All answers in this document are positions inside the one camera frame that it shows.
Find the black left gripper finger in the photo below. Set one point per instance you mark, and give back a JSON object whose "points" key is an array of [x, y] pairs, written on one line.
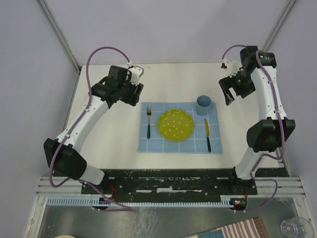
{"points": [[138, 91], [133, 101]]}

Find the blue cup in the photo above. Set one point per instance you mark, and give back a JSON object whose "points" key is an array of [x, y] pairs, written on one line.
{"points": [[203, 105]]}

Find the striped folded cloth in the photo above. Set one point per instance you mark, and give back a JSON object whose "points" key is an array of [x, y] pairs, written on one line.
{"points": [[250, 228]]}

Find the orange fork green handle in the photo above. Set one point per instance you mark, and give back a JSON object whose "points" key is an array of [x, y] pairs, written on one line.
{"points": [[149, 113]]}

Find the orange knife green handle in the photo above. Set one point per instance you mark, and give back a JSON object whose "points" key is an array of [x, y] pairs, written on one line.
{"points": [[207, 135]]}

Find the clear glass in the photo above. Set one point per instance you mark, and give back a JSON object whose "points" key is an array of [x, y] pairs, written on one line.
{"points": [[297, 227]]}

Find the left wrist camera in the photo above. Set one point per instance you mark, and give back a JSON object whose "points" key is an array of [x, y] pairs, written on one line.
{"points": [[136, 73]]}

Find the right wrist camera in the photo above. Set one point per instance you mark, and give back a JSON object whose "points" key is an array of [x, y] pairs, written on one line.
{"points": [[231, 67]]}

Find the green dotted plate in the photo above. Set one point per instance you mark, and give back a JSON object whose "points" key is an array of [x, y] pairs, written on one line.
{"points": [[175, 125]]}

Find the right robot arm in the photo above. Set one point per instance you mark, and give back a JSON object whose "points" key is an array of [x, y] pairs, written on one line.
{"points": [[267, 137]]}

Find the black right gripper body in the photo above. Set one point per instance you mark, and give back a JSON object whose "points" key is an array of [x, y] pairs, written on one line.
{"points": [[242, 84]]}

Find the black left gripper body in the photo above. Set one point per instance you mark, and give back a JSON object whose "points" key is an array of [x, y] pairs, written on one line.
{"points": [[128, 90]]}

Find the aluminium frame rail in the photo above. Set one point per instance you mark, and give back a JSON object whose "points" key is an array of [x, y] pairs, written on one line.
{"points": [[270, 22]]}

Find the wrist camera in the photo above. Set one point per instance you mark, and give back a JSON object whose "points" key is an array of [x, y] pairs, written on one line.
{"points": [[231, 67], [136, 73]]}

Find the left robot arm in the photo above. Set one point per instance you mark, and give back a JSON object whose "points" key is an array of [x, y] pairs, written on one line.
{"points": [[63, 153]]}

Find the cream round object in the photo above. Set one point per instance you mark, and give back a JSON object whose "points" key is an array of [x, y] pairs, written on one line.
{"points": [[64, 236]]}

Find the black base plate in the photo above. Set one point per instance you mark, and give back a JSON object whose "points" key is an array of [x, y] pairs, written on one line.
{"points": [[168, 186]]}

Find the blue checked cloth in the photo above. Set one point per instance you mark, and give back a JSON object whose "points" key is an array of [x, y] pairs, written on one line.
{"points": [[194, 144]]}

